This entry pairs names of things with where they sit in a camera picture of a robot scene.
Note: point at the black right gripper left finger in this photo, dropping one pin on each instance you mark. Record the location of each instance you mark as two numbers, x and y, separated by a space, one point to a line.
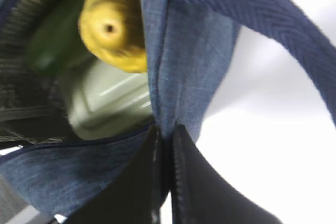
135 195

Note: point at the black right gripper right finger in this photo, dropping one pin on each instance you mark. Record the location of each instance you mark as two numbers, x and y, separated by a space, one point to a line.
201 195

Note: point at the dark blue lunch bag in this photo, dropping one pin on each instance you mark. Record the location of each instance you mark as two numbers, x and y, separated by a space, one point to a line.
190 44

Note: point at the yellow pear-shaped squash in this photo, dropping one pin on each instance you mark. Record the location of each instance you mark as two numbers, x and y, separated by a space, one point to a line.
112 30

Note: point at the green cucumber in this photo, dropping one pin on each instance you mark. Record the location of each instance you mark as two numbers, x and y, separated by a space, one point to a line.
56 45

